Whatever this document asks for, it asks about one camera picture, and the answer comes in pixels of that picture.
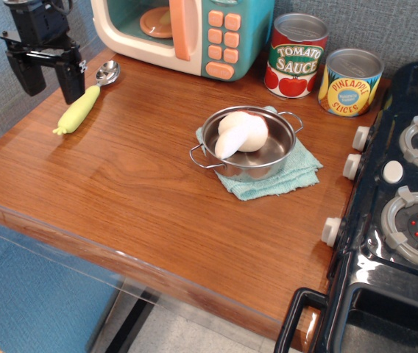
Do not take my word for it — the spoon with green handle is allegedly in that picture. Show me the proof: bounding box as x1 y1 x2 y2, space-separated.
52 60 121 135

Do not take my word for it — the clear acrylic table guard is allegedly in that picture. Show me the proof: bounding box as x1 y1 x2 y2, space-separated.
0 206 276 352

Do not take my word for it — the teal folded cloth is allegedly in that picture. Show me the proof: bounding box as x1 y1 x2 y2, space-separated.
196 126 323 201

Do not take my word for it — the white plush mushroom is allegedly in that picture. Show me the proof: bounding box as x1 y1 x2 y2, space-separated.
215 110 269 159

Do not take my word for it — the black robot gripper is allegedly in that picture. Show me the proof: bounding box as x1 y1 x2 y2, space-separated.
1 1 85 104

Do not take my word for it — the tomato sauce can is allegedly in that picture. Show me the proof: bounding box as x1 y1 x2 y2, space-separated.
264 13 329 98

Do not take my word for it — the pineapple slices can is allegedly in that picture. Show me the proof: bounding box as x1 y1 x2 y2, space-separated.
318 48 384 117

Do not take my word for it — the toy microwave teal and cream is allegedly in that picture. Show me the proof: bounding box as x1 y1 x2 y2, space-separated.
91 0 274 82

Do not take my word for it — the small steel pot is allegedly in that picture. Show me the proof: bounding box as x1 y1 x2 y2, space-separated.
189 106 304 182

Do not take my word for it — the black toy stove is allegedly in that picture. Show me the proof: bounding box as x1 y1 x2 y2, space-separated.
275 62 418 352

